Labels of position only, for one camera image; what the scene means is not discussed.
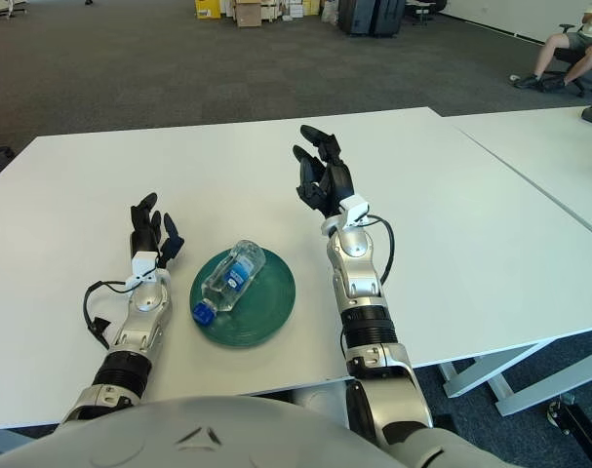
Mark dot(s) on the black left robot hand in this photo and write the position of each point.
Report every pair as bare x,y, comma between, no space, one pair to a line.
144,229

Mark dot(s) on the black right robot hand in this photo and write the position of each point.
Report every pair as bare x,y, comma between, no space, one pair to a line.
327,178

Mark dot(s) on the clear bottle with blue cap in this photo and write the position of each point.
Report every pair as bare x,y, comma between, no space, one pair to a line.
232,278

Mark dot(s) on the green round plate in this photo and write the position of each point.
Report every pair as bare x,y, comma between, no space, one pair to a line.
271,297

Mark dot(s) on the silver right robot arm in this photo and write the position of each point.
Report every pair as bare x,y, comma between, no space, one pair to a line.
373,331

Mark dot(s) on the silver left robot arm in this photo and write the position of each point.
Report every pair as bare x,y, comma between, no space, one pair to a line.
134,322

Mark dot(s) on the black hard case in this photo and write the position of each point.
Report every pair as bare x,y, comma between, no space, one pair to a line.
355,17

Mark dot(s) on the white plastic bag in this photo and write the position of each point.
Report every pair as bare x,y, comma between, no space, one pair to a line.
330,13

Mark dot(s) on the black cabinet in background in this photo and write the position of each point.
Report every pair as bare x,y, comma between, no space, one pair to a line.
388,18

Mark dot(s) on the stack of white boxes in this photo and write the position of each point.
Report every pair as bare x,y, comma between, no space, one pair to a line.
300,9

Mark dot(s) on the brown cardboard box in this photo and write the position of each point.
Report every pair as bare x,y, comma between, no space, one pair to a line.
248,14

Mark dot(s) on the black background office chair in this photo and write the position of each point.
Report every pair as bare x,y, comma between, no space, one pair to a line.
424,11

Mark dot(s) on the yellow box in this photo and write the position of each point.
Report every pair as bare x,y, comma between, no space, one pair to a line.
208,9

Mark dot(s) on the grey robot torso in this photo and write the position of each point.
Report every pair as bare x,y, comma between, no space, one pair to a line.
227,434

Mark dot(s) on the white desk base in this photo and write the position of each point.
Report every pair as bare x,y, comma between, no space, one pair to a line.
8,9

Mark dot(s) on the black swivel chair under person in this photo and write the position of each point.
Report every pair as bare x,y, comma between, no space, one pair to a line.
566,54

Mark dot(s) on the seated person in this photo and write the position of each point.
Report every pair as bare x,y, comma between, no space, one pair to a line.
578,44

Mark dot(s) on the black wheeled stand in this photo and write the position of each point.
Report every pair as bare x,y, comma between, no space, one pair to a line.
578,424

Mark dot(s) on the white table frame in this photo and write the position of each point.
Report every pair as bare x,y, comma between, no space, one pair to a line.
520,375

